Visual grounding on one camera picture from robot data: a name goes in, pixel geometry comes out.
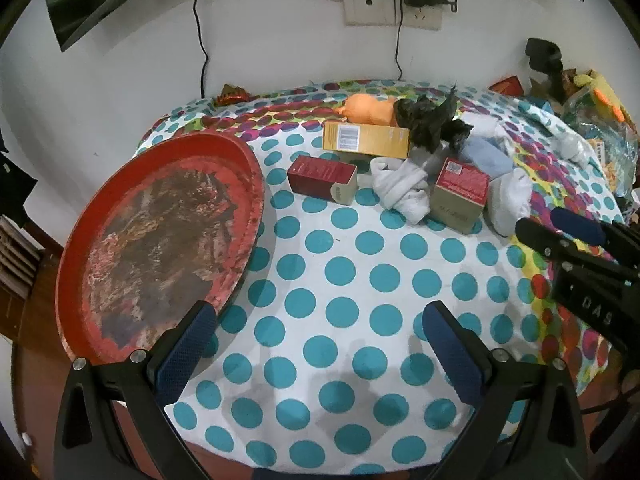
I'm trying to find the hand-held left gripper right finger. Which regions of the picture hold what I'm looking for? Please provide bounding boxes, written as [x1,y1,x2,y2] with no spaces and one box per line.
[422,301,588,480]

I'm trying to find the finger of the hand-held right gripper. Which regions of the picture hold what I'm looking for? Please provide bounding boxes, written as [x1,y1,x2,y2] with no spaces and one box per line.
[515,217,640,286]
[550,207,640,268]

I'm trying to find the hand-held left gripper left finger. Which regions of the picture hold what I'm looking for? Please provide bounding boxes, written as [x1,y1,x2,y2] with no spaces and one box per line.
[54,301,218,480]

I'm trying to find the light blue sock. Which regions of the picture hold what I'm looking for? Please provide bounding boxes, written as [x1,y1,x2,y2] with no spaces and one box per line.
[459,138,514,179]

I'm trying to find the round red tray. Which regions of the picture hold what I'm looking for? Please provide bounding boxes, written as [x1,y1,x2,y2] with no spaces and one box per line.
[55,132,266,366]

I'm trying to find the black cloth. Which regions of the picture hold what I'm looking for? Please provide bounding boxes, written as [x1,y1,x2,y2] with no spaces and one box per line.
[394,86,474,154]

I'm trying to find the yellow cardboard box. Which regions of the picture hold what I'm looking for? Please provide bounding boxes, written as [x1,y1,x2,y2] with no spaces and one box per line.
[322,121,412,160]

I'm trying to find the grey white sock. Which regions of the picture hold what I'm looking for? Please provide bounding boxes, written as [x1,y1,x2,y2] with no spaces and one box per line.
[554,131,594,164]

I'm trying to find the red cardboard box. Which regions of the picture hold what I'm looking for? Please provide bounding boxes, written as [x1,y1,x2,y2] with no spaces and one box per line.
[286,155,358,206]
[431,157,491,235]

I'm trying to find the clear plastic bag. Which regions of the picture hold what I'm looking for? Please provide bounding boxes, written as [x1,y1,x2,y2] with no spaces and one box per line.
[561,66,640,197]

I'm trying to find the white grey cloth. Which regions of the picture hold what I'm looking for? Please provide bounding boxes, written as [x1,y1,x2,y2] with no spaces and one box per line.
[409,142,452,182]

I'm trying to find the red packet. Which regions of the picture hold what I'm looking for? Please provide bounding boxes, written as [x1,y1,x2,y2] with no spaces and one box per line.
[489,75,524,96]

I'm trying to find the polka dot tablecloth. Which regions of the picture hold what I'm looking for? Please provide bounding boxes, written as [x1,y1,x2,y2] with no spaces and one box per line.
[132,77,631,471]

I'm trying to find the black stand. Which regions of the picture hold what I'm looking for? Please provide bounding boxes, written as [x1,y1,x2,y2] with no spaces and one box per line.
[525,37,564,102]

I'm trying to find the orange rubber toy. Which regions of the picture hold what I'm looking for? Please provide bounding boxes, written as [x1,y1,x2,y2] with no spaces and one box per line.
[336,93,399,127]

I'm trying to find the dark cloth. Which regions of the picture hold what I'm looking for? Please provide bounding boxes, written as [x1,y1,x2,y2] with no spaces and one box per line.
[0,150,39,232]

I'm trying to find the red orange wrapper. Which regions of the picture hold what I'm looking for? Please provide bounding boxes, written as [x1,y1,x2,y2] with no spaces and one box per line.
[215,83,251,106]

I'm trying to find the dark flat screen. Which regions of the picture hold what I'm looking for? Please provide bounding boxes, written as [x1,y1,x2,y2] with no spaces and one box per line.
[44,0,197,54]

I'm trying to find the black cable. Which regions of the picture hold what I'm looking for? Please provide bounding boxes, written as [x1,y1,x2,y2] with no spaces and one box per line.
[192,0,211,99]
[396,0,407,82]

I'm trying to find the beige wall socket plate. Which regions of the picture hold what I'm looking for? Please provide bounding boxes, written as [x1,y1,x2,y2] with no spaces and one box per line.
[341,0,444,28]

